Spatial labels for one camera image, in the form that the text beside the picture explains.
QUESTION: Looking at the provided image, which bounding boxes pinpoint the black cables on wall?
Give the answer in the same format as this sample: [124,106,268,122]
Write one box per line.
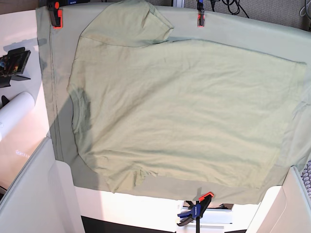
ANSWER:
[207,0,250,19]

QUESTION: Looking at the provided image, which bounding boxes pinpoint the orange black clamp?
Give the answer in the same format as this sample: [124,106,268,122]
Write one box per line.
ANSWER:
[197,0,205,27]
[47,0,63,29]

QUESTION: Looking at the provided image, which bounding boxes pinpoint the orange black clamp top left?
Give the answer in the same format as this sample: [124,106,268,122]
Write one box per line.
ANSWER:
[47,0,63,29]

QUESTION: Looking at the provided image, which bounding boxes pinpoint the black tablet on stand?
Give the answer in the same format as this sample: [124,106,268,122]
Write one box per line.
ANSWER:
[0,47,31,88]

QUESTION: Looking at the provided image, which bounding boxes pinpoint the orange black clamp top middle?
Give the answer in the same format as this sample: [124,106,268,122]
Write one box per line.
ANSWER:
[197,0,205,27]

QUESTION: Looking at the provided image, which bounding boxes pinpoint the blue orange bar clamp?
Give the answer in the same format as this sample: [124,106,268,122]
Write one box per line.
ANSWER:
[177,192,214,233]

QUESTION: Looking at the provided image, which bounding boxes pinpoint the light green T-shirt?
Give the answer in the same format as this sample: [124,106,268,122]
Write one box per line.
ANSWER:
[68,0,307,192]

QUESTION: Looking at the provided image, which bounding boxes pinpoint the grey-green table cloth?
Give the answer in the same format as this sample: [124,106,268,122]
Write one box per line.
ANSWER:
[35,3,311,204]

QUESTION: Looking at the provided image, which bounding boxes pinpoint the white paper roll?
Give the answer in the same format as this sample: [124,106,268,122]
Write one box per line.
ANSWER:
[0,92,35,140]

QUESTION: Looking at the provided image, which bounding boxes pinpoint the patterned mesh object right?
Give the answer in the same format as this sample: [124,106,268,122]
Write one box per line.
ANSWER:
[301,160,311,198]

